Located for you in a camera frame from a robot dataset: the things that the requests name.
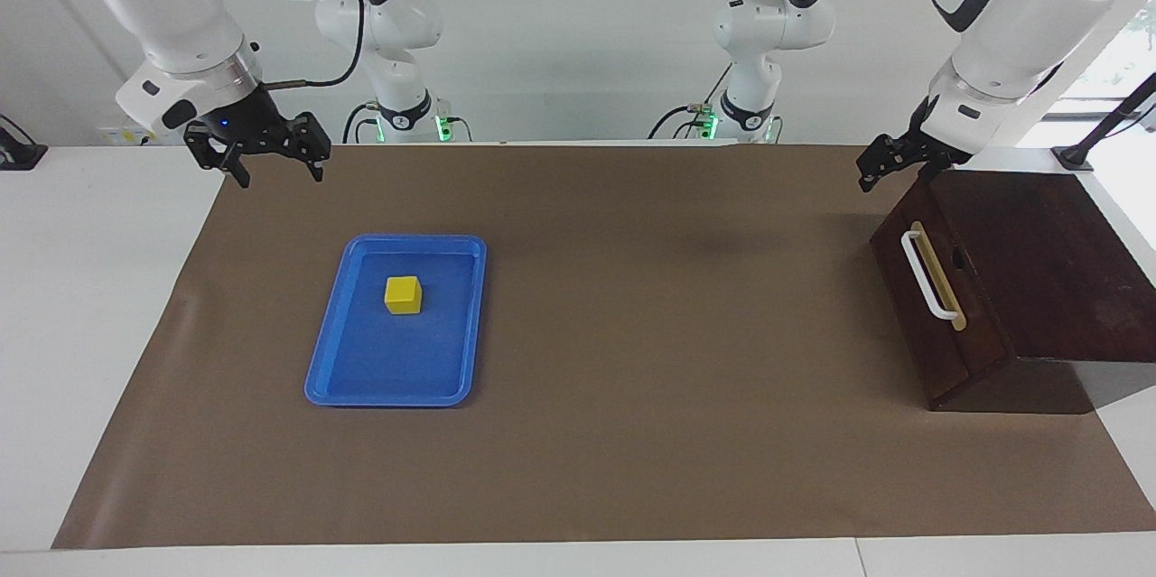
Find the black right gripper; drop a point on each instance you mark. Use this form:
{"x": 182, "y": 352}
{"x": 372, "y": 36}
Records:
{"x": 248, "y": 130}

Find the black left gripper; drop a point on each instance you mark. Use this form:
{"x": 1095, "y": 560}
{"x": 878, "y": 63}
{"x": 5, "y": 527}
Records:
{"x": 921, "y": 151}

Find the yellow cube block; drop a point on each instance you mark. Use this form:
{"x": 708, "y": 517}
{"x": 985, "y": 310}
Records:
{"x": 403, "y": 297}

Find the dark wooden drawer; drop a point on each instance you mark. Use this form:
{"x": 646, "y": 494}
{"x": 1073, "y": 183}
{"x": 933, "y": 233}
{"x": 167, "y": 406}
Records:
{"x": 957, "y": 360}

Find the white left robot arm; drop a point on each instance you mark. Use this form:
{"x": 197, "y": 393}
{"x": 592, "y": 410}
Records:
{"x": 1020, "y": 8}

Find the dark wooden drawer cabinet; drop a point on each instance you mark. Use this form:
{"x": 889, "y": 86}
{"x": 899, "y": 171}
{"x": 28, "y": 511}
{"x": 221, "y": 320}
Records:
{"x": 1048, "y": 270}

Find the yellow label sticker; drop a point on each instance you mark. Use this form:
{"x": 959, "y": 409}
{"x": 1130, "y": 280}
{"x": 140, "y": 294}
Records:
{"x": 122, "y": 136}

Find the blue plastic tray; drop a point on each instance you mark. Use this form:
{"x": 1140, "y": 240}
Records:
{"x": 397, "y": 360}

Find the black stand base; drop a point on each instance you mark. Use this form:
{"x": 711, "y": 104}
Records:
{"x": 18, "y": 153}

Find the brown table mat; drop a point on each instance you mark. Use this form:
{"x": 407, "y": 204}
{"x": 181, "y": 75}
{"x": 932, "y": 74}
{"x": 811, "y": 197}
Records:
{"x": 632, "y": 432}

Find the black camera stand pole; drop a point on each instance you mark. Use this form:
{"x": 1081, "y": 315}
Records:
{"x": 1115, "y": 121}

